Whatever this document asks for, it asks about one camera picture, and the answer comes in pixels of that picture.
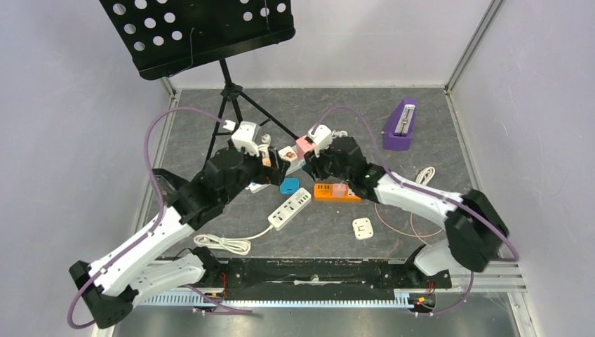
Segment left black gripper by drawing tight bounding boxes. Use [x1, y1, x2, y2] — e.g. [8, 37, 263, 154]
[222, 138, 291, 204]

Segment white multicolour power strip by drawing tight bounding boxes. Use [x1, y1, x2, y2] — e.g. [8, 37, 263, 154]
[248, 158, 308, 194]

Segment white cube socket adapter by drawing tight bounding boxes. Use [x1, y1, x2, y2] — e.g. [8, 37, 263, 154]
[278, 146, 299, 163]

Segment small pink charger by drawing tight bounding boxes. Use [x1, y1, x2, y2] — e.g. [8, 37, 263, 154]
[331, 183, 349, 198]

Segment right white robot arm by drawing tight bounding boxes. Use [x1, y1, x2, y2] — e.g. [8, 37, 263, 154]
[297, 136, 509, 286]

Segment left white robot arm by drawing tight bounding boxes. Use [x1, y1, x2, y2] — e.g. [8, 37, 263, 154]
[67, 145, 291, 329]

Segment blue plug adapter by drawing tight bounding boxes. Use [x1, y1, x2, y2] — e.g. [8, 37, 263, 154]
[279, 178, 300, 195]

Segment flat white plug adapter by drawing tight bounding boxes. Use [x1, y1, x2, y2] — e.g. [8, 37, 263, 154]
[352, 218, 374, 240]

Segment orange power strip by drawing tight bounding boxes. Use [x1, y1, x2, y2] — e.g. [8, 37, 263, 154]
[314, 183, 361, 202]

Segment white power strip with USB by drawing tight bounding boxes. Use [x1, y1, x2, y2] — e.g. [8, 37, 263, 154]
[267, 187, 312, 231]

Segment purple metronome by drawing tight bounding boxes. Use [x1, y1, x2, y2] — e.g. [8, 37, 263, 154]
[382, 98, 417, 152]

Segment clear plastic tray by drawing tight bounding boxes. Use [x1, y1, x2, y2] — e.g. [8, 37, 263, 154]
[152, 168, 186, 206]

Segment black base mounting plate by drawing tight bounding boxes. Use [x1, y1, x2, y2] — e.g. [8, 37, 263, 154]
[198, 258, 452, 300]

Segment black perforated music stand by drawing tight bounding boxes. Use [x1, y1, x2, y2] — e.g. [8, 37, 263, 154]
[100, 0, 298, 140]

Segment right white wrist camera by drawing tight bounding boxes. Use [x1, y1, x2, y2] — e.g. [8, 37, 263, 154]
[307, 124, 333, 157]

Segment white coiled power cord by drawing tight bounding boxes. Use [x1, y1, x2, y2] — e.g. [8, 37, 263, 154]
[192, 225, 275, 256]

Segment white bundled cord right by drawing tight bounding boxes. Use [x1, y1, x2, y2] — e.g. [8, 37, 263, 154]
[413, 166, 437, 187]

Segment thin pink charger cable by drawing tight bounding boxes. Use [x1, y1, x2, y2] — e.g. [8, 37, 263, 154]
[344, 184, 447, 244]

